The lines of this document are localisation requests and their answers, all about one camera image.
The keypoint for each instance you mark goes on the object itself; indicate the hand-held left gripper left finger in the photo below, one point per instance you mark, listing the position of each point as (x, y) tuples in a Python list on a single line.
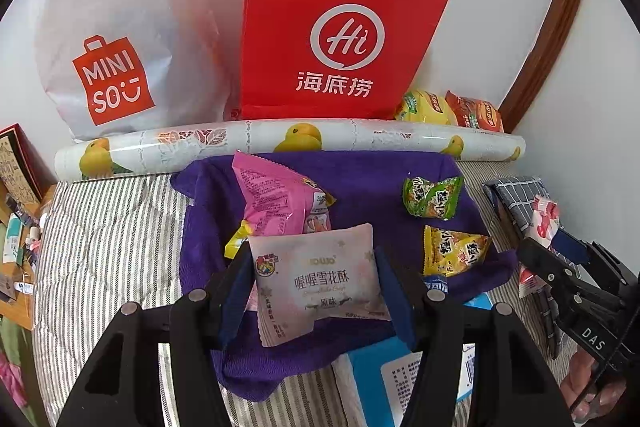
[(235, 302)]

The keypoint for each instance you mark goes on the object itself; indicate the dark red framed box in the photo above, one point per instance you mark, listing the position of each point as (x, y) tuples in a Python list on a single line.
[(20, 167)]

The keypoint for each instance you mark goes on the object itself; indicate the striped tablecloth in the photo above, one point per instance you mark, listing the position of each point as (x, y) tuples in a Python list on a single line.
[(110, 227)]

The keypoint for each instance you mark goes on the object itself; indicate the purple towel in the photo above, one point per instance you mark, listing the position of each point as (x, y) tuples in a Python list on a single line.
[(370, 187)]

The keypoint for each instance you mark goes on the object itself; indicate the floral bedsheet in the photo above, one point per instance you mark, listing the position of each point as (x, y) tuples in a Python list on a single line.
[(12, 372)]

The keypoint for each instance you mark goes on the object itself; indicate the brown wooden frame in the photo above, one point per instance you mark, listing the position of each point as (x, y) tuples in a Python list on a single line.
[(560, 22)]

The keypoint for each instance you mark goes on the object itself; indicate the blue snack packet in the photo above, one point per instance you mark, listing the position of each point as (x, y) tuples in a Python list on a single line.
[(437, 284)]

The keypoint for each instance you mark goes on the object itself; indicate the yellow snack packet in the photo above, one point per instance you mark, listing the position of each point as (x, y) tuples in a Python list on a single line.
[(455, 252)]

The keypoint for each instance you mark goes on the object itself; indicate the yellow chip bag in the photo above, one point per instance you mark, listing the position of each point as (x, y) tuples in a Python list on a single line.
[(422, 107)]

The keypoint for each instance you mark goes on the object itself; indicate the white green tube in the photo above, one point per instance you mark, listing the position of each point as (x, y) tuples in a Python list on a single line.
[(10, 239)]

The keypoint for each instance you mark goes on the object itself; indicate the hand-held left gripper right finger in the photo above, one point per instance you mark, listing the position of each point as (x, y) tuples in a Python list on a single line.
[(400, 302)]

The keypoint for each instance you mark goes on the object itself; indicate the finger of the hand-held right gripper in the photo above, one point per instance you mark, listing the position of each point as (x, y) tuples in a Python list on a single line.
[(570, 247), (545, 259)]

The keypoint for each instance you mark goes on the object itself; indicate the strawberry print snack packet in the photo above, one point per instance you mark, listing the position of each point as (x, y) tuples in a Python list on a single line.
[(542, 222)]

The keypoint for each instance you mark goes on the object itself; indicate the green snack packet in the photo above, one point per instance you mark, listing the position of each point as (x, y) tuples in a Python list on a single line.
[(432, 199)]

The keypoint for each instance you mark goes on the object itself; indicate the pale pink pastry packet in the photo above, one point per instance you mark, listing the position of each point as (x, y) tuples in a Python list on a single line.
[(320, 287)]

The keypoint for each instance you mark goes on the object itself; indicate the lemon print paper roll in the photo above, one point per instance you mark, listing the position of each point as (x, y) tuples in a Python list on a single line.
[(240, 142)]

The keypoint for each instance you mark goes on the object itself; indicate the red orange chip bag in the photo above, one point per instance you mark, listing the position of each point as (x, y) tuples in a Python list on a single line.
[(475, 112)]

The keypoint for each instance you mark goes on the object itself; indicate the grey checked cloth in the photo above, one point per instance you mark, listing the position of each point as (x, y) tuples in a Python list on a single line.
[(515, 197)]

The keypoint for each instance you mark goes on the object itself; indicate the person's right hand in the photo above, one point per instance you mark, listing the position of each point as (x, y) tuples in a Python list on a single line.
[(575, 387)]

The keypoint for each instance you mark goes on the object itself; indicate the blue tissue box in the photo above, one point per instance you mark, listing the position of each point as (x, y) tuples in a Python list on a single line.
[(370, 387)]

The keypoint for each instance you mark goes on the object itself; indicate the wooden side table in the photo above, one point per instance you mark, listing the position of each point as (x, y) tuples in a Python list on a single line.
[(45, 202)]

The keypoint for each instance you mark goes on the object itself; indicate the pink snack packet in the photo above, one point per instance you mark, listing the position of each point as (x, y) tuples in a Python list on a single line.
[(280, 202)]

